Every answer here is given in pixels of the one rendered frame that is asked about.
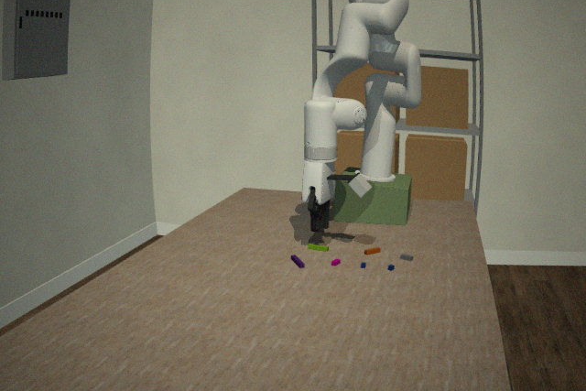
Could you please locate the purple rod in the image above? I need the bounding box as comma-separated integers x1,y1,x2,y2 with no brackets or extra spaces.
291,255,304,268

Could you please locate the lime green rectangular bar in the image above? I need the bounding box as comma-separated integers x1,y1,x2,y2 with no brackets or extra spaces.
308,244,329,252

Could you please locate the orange rod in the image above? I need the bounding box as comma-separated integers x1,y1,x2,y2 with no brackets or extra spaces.
364,247,381,255

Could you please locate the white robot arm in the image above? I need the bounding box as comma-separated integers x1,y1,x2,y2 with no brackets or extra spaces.
304,0,421,198

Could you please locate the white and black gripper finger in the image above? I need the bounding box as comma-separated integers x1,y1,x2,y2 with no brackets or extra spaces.
323,201,330,229
308,186,324,233

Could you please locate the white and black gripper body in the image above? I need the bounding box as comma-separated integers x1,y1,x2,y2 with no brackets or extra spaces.
302,158,337,205

